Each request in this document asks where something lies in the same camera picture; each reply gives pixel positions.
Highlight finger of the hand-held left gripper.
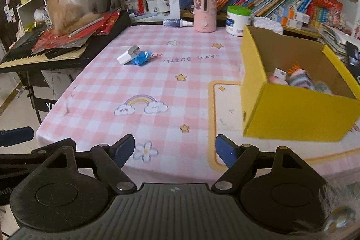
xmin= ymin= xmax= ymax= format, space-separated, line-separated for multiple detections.
xmin=0 ymin=127 xmax=35 ymax=147
xmin=0 ymin=138 xmax=76 ymax=174

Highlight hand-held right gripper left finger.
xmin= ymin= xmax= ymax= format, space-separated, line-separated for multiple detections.
xmin=42 ymin=134 xmax=136 ymax=192

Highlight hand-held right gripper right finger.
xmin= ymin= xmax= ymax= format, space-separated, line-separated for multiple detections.
xmin=212 ymin=134 xmax=310 ymax=192

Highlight yellow cardboard box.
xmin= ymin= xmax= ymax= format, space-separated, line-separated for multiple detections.
xmin=240 ymin=25 xmax=360 ymax=143

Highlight pink plush toy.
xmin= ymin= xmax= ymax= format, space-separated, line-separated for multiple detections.
xmin=268 ymin=62 xmax=301 ymax=86

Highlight black keyboard stand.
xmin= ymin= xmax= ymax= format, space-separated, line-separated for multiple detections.
xmin=17 ymin=71 xmax=57 ymax=122

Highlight pink checkered tablecloth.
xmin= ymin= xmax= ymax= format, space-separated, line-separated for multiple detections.
xmin=35 ymin=25 xmax=360 ymax=181

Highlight black electronic keyboard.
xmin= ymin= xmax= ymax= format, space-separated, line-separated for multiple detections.
xmin=0 ymin=11 xmax=133 ymax=74

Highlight blue snack packet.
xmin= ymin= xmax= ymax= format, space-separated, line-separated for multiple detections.
xmin=131 ymin=50 xmax=154 ymax=66

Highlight pink grey striped sock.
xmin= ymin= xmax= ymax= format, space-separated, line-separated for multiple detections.
xmin=288 ymin=69 xmax=316 ymax=90

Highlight grey cloth item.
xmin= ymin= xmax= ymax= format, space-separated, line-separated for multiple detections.
xmin=314 ymin=82 xmax=334 ymax=95

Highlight red foil packets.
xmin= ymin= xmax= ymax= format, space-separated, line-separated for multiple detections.
xmin=31 ymin=10 xmax=122 ymax=53

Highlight white storage cubby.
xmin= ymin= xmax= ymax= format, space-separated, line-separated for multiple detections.
xmin=16 ymin=0 xmax=48 ymax=31

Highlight white jar with green lid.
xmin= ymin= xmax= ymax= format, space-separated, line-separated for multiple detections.
xmin=226 ymin=5 xmax=252 ymax=37

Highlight white quilted purse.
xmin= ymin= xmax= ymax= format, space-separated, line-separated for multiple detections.
xmin=252 ymin=16 xmax=284 ymax=35

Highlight dark blue spray bottle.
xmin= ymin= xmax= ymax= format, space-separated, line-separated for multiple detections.
xmin=163 ymin=18 xmax=194 ymax=28

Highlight pink humidifier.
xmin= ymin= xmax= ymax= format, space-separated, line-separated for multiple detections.
xmin=193 ymin=0 xmax=218 ymax=32

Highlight orange and white carton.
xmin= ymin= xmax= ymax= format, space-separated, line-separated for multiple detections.
xmin=271 ymin=13 xmax=304 ymax=29
xmin=278 ymin=5 xmax=310 ymax=23

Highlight stack of magazines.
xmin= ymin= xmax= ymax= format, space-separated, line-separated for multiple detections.
xmin=318 ymin=23 xmax=351 ymax=62

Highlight black smartphone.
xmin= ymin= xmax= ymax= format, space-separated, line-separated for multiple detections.
xmin=346 ymin=41 xmax=360 ymax=84

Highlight stack of red boxes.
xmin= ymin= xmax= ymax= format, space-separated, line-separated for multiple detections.
xmin=306 ymin=0 xmax=344 ymax=30

